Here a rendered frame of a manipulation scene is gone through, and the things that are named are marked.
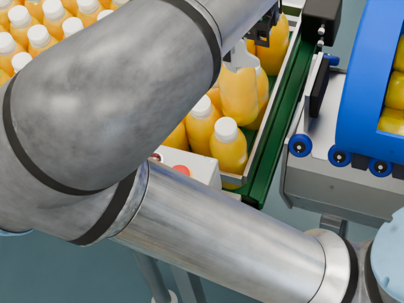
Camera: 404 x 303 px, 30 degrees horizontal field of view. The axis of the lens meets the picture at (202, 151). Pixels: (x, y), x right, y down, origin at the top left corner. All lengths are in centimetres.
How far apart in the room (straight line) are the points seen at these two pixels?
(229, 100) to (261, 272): 59
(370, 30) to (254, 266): 57
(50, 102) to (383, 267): 40
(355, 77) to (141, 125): 70
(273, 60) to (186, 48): 97
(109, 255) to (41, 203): 181
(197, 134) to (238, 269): 65
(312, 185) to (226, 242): 77
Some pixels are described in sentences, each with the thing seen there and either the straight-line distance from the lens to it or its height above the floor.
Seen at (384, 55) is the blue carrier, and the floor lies 122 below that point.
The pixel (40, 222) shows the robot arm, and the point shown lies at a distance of 64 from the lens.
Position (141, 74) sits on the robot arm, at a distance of 54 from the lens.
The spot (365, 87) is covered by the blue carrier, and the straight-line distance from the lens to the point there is 120.
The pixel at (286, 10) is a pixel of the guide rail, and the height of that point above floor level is 96.
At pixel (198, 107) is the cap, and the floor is 108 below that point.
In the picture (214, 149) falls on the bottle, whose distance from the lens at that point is 133.
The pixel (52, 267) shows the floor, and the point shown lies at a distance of 244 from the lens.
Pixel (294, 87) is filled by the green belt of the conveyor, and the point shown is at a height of 89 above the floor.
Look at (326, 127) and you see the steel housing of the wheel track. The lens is 147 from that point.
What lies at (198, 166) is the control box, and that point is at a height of 110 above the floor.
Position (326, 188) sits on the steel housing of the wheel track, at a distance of 147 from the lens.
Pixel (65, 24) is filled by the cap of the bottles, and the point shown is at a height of 108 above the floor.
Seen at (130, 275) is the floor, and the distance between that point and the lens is 237.
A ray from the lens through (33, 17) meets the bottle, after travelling 156.
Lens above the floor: 218
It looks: 60 degrees down
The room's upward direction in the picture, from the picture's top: 11 degrees counter-clockwise
